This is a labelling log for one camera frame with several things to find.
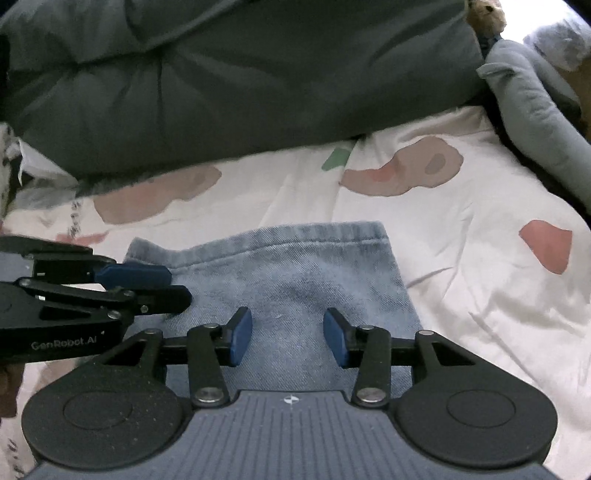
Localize blue denim pants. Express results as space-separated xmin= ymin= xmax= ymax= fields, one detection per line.
xmin=124 ymin=222 xmax=423 ymax=393

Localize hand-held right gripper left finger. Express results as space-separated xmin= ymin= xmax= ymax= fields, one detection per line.
xmin=69 ymin=307 xmax=253 ymax=408

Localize dark green quilt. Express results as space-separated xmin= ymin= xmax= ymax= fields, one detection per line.
xmin=0 ymin=0 xmax=485 ymax=185

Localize black white patterned cloth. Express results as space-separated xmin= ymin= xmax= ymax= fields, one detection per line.
xmin=0 ymin=122 xmax=28 ymax=217

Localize brown teddy bear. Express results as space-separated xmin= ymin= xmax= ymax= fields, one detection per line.
xmin=466 ymin=0 xmax=509 ymax=35

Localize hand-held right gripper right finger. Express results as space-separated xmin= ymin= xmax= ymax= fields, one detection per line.
xmin=323 ymin=308 xmax=509 ymax=408

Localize grey neck pillow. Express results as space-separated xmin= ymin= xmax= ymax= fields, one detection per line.
xmin=476 ymin=39 xmax=591 ymax=210

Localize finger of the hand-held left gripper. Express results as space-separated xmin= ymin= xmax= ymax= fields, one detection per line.
xmin=0 ymin=278 xmax=192 ymax=329
xmin=0 ymin=236 xmax=172 ymax=289

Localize bear print bed sheet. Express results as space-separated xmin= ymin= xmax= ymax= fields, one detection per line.
xmin=0 ymin=106 xmax=591 ymax=480

